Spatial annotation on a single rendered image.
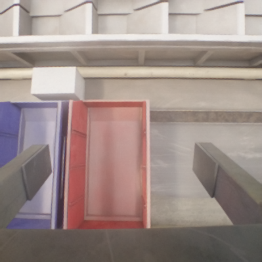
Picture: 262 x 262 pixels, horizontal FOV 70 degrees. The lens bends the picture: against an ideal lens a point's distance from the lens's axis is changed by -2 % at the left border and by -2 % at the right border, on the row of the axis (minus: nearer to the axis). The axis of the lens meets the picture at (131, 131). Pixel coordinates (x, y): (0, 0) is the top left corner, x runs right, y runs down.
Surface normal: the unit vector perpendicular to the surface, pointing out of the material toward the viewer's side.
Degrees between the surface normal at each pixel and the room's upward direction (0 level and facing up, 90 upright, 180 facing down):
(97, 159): 0
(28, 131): 0
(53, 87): 0
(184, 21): 10
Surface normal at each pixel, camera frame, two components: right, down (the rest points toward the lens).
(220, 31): -0.52, 0.02
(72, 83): -0.03, -0.14
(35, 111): -0.03, 0.35
